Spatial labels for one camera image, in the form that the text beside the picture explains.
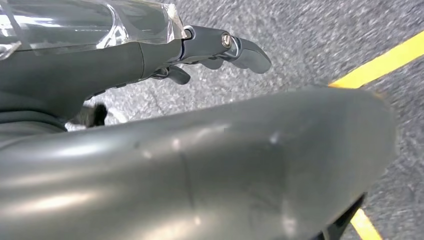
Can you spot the dark robot lower body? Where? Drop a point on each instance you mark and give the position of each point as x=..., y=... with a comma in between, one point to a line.
x=341, y=222

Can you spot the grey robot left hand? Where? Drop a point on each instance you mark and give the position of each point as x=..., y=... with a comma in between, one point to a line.
x=198, y=172

